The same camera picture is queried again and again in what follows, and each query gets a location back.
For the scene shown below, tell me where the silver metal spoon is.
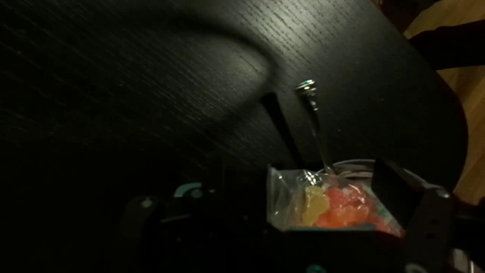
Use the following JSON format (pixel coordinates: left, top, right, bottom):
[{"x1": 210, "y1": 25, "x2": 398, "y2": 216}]
[{"x1": 295, "y1": 77, "x2": 340, "y2": 178}]

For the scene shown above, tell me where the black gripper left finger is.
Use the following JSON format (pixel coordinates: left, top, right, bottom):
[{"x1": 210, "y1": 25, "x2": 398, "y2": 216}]
[{"x1": 117, "y1": 180, "x2": 271, "y2": 273}]

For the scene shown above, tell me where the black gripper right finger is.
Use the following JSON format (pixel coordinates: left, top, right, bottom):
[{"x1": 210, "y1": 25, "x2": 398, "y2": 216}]
[{"x1": 372, "y1": 159, "x2": 485, "y2": 273}]

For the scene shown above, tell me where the clear bag of orange candy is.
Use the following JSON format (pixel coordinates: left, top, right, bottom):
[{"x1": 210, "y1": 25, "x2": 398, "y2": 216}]
[{"x1": 266, "y1": 165, "x2": 407, "y2": 237}]

